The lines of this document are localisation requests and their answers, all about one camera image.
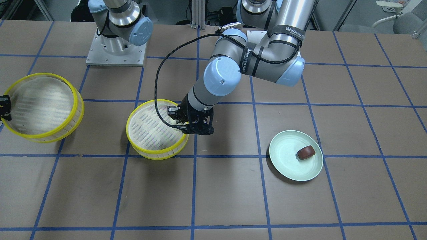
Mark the aluminium frame post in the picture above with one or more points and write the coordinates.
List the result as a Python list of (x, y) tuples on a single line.
[(198, 14)]

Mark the brown round bun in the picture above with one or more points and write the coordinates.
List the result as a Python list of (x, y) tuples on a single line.
[(306, 152)]

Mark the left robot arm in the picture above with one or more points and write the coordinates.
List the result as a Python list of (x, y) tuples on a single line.
[(275, 59)]

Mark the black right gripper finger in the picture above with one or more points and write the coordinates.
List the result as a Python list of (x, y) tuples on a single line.
[(5, 108)]

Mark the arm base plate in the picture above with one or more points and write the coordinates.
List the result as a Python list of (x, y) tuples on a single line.
[(115, 52)]

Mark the yellow steamer basket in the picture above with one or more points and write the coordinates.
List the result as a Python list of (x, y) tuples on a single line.
[(45, 108), (149, 136)]

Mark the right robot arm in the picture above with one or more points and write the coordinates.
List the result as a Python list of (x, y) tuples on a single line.
[(62, 48)]

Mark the light green plate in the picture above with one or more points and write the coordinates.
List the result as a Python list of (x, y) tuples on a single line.
[(282, 150)]

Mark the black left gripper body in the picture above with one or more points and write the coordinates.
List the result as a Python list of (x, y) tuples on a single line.
[(184, 110)]

